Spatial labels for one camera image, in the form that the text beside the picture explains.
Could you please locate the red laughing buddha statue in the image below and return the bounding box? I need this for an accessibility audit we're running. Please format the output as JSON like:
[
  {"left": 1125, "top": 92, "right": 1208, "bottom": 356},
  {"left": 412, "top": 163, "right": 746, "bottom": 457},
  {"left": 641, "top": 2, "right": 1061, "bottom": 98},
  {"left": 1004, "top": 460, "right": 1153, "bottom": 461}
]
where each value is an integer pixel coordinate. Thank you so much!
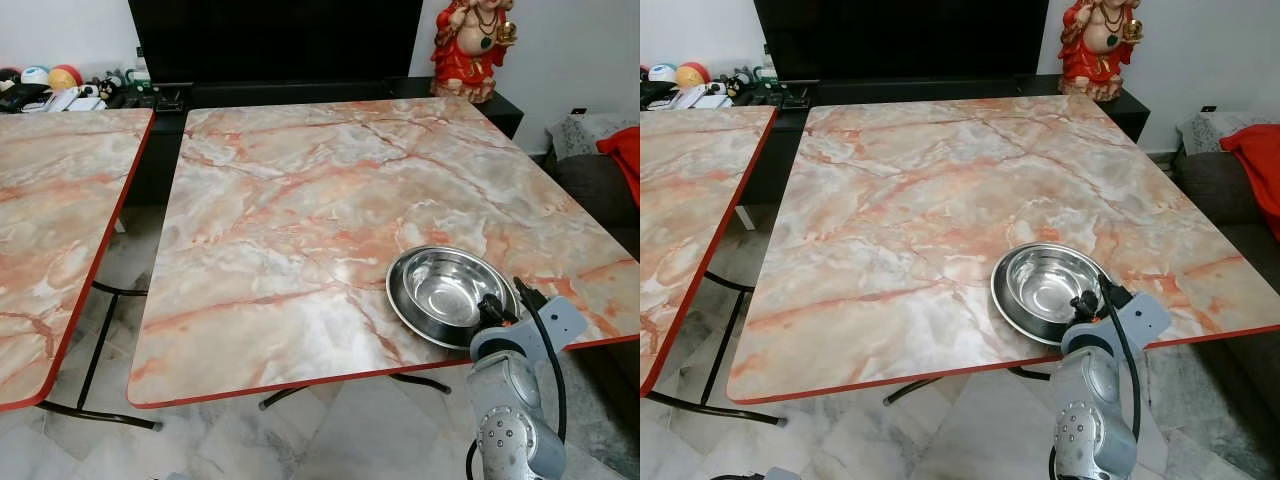
[
  {"left": 1058, "top": 0, "right": 1145, "bottom": 103},
  {"left": 431, "top": 0, "right": 519, "bottom": 105}
]

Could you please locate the large black television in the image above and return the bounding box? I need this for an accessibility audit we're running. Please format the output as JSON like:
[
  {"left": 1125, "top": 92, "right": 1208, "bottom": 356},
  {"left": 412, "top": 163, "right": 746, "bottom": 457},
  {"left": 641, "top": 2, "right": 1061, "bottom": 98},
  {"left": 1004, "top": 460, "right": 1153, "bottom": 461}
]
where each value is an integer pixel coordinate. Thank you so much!
[
  {"left": 128, "top": 0, "right": 425, "bottom": 86},
  {"left": 753, "top": 0, "right": 1050, "bottom": 82}
]

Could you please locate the black metal table leg frame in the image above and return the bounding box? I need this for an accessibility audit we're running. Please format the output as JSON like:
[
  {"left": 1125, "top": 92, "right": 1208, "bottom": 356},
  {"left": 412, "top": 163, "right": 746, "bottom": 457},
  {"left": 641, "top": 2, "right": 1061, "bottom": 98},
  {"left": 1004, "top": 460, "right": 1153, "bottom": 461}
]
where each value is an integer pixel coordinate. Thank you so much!
[
  {"left": 259, "top": 371, "right": 453, "bottom": 412},
  {"left": 645, "top": 270, "right": 788, "bottom": 427},
  {"left": 884, "top": 365, "right": 1053, "bottom": 407},
  {"left": 35, "top": 280, "right": 163, "bottom": 432}
]

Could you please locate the grey patterned cushion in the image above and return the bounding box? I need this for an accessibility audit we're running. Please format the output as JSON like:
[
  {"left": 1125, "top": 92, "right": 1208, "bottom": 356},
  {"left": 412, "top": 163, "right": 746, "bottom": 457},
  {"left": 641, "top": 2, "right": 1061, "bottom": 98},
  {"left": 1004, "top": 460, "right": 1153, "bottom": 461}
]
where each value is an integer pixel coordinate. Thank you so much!
[
  {"left": 1177, "top": 111, "right": 1273, "bottom": 157},
  {"left": 547, "top": 112, "right": 637, "bottom": 162}
]

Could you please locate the red cloth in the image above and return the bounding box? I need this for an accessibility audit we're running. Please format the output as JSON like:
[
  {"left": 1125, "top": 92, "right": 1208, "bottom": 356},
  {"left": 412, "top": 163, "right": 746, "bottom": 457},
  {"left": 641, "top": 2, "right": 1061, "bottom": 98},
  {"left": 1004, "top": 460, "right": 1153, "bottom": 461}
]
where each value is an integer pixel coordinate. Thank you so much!
[
  {"left": 596, "top": 126, "right": 641, "bottom": 207},
  {"left": 1219, "top": 124, "right": 1280, "bottom": 242}
]

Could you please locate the stainless steel bowl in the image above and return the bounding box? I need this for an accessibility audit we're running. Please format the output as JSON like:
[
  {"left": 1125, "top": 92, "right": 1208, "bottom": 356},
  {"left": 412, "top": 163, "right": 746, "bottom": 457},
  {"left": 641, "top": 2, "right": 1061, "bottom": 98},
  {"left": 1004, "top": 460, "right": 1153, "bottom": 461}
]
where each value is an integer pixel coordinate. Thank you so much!
[
  {"left": 386, "top": 245, "right": 519, "bottom": 350},
  {"left": 990, "top": 242, "right": 1112, "bottom": 347}
]

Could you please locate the dark grey sofa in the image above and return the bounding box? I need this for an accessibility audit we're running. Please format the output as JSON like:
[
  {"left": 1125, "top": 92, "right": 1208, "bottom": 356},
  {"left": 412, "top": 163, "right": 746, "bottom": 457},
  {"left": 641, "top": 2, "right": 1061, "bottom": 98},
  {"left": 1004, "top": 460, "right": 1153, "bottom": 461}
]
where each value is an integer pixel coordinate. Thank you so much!
[
  {"left": 553, "top": 150, "right": 641, "bottom": 233},
  {"left": 1168, "top": 150, "right": 1280, "bottom": 296}
]

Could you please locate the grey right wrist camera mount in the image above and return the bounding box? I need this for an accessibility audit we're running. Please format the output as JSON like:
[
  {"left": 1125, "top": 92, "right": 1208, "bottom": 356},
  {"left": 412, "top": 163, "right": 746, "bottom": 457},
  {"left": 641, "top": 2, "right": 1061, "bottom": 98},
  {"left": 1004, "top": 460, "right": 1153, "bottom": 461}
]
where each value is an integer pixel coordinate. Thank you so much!
[
  {"left": 514, "top": 280, "right": 590, "bottom": 352},
  {"left": 1099, "top": 276, "right": 1173, "bottom": 347}
]

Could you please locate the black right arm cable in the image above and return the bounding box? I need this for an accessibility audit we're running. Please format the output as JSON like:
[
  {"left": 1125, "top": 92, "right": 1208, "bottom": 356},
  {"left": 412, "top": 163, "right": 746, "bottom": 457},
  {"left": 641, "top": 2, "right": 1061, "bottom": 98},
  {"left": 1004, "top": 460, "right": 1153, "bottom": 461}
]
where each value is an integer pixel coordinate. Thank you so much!
[
  {"left": 516, "top": 282, "right": 569, "bottom": 446},
  {"left": 1100, "top": 278, "right": 1144, "bottom": 441}
]

